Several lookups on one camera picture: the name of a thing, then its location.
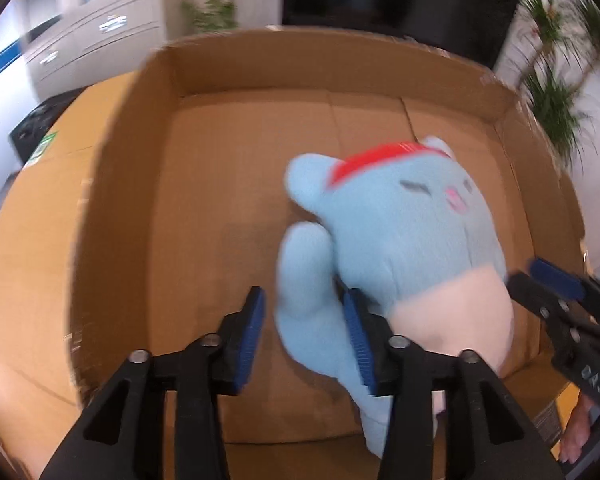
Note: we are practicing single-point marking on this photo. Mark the grey filing cabinet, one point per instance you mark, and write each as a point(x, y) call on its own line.
point(70, 44)

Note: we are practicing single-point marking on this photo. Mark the light blue plush toy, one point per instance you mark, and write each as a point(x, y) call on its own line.
point(406, 225)

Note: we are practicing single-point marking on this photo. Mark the green potted plant right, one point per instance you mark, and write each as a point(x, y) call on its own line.
point(565, 36)

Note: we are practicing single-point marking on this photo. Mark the person's right hand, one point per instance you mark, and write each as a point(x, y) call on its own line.
point(577, 432)

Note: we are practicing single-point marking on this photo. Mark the black chair behind table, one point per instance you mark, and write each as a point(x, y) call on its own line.
point(32, 129)

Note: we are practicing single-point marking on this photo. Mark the green plant behind table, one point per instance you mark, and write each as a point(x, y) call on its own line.
point(212, 16)

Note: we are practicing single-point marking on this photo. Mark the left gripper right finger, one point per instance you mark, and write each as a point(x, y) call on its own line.
point(487, 434)

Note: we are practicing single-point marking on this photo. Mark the green sticker on table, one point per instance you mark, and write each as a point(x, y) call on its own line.
point(40, 150)

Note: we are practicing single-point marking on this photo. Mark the brown cardboard box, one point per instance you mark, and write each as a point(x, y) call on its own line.
point(189, 207)

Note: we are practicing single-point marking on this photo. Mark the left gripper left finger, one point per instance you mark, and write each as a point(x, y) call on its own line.
point(120, 434)

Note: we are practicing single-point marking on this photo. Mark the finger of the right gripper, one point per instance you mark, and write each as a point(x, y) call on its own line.
point(540, 294)
point(585, 290)

